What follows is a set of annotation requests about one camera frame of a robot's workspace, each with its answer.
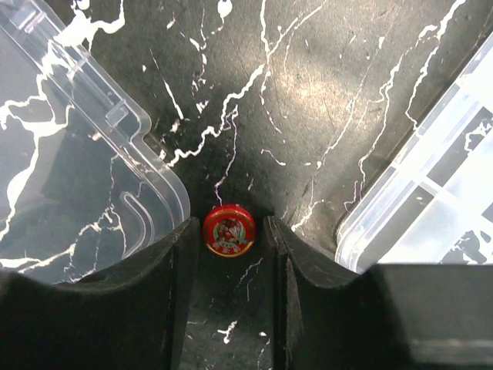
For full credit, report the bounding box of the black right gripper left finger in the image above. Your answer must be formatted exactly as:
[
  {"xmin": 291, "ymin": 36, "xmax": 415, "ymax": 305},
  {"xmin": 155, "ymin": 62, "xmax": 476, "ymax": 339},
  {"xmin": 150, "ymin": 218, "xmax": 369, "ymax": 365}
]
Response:
[{"xmin": 1, "ymin": 217, "xmax": 200, "ymax": 369}]

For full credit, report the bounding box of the clear kit lid black handle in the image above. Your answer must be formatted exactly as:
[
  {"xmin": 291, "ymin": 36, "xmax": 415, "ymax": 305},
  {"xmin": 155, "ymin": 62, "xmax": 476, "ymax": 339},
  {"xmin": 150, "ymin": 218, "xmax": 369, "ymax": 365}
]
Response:
[{"xmin": 1, "ymin": 1, "xmax": 190, "ymax": 284}]

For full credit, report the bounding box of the clear compartment organizer tray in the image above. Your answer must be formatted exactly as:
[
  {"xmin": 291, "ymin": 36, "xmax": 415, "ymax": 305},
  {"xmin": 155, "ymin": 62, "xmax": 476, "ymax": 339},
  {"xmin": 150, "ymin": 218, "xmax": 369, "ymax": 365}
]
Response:
[{"xmin": 335, "ymin": 39, "xmax": 492, "ymax": 273}]

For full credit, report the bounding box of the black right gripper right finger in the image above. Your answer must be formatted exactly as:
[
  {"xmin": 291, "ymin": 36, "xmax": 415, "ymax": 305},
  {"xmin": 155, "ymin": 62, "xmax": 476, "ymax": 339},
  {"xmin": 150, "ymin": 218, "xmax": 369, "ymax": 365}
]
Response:
[{"xmin": 262, "ymin": 216, "xmax": 492, "ymax": 369}]

